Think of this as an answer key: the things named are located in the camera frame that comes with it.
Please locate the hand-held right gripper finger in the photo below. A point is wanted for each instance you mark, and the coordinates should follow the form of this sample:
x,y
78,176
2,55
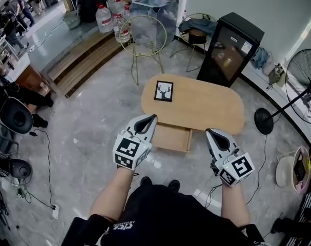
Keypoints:
x,y
232,143
212,143

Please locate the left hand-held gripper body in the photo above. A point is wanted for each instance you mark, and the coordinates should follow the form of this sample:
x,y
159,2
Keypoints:
x,y
129,152

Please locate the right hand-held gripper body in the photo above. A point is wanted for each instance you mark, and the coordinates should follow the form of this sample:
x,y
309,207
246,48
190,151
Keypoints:
x,y
237,168

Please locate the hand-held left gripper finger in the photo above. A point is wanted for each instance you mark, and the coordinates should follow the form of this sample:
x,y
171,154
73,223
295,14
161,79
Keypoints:
x,y
151,131
132,123

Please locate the wooden table drawer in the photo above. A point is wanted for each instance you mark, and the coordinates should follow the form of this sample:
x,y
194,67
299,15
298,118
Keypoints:
x,y
173,137

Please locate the person's left forearm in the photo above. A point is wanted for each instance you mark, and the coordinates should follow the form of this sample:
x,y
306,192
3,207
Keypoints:
x,y
109,196

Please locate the person's right forearm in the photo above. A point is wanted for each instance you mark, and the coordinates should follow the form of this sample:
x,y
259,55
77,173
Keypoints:
x,y
234,206

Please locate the wooden coffee table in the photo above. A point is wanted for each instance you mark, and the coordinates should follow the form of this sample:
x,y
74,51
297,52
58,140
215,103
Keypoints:
x,y
204,106

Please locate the person's left black shoe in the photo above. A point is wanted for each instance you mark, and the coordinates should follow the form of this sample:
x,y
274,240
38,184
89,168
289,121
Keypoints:
x,y
146,181

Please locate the person's black shoe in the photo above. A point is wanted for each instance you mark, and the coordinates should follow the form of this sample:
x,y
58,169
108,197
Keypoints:
x,y
146,181
174,185

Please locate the black standing fan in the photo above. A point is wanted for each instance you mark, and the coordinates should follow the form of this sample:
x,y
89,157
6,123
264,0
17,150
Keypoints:
x,y
264,120

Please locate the black framed deer picture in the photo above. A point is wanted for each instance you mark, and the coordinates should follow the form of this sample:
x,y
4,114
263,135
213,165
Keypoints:
x,y
163,91

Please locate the white round laundry basket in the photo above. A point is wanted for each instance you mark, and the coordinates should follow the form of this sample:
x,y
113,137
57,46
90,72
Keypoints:
x,y
284,170

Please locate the person's right black shoe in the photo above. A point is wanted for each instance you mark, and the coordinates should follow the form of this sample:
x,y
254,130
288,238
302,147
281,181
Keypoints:
x,y
174,185

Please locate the black flat box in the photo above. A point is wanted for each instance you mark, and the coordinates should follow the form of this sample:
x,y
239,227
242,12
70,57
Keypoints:
x,y
299,169

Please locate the pink packet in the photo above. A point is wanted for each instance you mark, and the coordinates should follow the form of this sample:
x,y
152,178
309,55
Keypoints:
x,y
301,186

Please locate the person's black shirt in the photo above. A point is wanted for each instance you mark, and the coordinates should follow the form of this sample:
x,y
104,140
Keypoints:
x,y
165,214

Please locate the wooden platform steps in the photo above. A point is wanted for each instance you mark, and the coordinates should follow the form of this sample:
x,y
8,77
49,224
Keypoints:
x,y
86,63

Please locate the olive small bag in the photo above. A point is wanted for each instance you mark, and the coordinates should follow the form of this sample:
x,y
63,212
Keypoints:
x,y
277,76

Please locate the striped bag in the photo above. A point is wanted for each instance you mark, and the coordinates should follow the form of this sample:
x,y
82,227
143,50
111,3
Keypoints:
x,y
309,206

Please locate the black glass-door mini fridge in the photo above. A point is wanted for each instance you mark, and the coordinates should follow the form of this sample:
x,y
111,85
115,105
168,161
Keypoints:
x,y
229,55

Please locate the light blue cloth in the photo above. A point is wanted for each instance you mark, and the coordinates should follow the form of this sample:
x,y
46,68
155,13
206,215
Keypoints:
x,y
261,58

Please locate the white power strip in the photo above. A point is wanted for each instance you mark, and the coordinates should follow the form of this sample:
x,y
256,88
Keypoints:
x,y
56,211

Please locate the clear water bottle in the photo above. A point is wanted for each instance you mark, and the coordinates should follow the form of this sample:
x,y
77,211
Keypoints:
x,y
120,29

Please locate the black oval backpack shell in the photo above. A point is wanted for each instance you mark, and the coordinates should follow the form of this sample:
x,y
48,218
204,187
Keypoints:
x,y
20,169
6,119

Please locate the brown wooden cabinet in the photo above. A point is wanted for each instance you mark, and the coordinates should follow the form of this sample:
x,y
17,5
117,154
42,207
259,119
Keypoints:
x,y
29,78

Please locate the translucent blue storage box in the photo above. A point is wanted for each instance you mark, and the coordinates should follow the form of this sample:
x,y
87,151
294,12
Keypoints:
x,y
165,14

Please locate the blue denim garment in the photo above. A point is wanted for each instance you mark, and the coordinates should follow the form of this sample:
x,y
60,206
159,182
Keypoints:
x,y
204,24

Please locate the grey woven basket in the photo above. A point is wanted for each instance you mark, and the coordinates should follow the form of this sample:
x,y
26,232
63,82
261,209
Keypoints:
x,y
72,20

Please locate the black equipment case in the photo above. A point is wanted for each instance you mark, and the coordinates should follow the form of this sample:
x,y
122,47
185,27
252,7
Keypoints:
x,y
88,1

